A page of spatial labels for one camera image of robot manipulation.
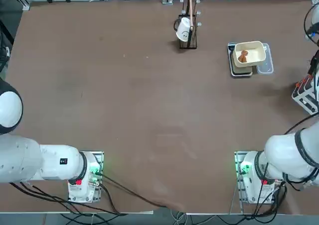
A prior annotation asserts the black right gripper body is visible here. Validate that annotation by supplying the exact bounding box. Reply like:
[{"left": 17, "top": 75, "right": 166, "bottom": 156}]
[{"left": 308, "top": 50, "right": 319, "bottom": 75}]

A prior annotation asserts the smoky drawer with orange handle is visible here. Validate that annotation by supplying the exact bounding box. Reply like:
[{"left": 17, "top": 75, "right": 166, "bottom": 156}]
[
  {"left": 300, "top": 77, "right": 310, "bottom": 93},
  {"left": 293, "top": 82, "right": 304, "bottom": 99}
]

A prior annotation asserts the orange-brown food piece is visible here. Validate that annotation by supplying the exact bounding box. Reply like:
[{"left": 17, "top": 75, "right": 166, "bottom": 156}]
[{"left": 237, "top": 50, "right": 249, "bottom": 64}]

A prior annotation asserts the digital kitchen scale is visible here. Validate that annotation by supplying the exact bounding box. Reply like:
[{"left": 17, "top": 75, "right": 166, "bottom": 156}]
[{"left": 227, "top": 42, "right": 253, "bottom": 79}]

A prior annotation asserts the clear plastic container lid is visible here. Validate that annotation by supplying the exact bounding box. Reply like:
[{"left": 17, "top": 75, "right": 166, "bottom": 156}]
[{"left": 256, "top": 43, "right": 275, "bottom": 75}]

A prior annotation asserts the cream rectangular plastic tub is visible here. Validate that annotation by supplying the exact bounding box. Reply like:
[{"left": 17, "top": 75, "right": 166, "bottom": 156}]
[{"left": 233, "top": 41, "right": 266, "bottom": 75}]

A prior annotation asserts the white smiley face mug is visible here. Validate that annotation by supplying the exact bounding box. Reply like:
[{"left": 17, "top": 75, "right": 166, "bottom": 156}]
[{"left": 173, "top": 16, "right": 194, "bottom": 42}]

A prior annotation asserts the black hanging arm cable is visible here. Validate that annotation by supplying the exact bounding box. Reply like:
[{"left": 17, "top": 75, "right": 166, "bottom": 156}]
[{"left": 284, "top": 112, "right": 319, "bottom": 136}]

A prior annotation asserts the black wire cup rack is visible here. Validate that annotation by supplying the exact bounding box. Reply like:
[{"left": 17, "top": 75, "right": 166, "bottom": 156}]
[{"left": 178, "top": 0, "right": 202, "bottom": 49}]

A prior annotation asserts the black base cable bundle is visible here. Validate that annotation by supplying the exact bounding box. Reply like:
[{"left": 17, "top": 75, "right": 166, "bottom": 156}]
[
  {"left": 8, "top": 181, "right": 125, "bottom": 216},
  {"left": 249, "top": 180, "right": 288, "bottom": 216}
]

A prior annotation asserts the black cable across table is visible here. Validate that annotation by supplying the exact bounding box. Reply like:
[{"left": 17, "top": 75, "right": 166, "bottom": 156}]
[{"left": 99, "top": 173, "right": 186, "bottom": 211}]

